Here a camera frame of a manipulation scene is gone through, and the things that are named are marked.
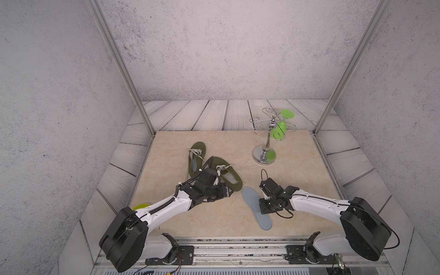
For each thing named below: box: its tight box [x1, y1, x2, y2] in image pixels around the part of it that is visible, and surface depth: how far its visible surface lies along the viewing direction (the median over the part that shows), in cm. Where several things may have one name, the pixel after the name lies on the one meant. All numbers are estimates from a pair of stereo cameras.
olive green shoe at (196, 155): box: [188, 141, 207, 178], surface depth 103 cm
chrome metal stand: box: [249, 107, 298, 166], surface depth 107 cm
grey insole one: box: [241, 186, 273, 231], surface depth 85 cm
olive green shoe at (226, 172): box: [204, 155, 243, 192], surface depth 96 cm
